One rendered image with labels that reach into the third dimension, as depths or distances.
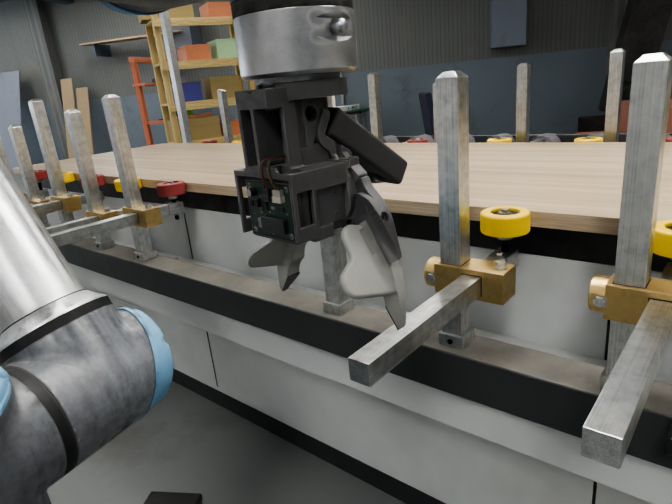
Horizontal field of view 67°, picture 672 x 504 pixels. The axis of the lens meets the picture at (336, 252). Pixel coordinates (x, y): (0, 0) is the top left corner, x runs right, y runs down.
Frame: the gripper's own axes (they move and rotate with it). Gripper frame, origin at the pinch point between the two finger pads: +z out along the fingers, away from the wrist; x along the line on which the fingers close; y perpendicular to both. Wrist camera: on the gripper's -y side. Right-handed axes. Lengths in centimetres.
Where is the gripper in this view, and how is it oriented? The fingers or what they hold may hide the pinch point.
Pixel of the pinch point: (342, 306)
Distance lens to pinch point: 47.0
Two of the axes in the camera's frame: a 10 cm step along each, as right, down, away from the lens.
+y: -7.0, 2.9, -6.6
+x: 7.1, 1.6, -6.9
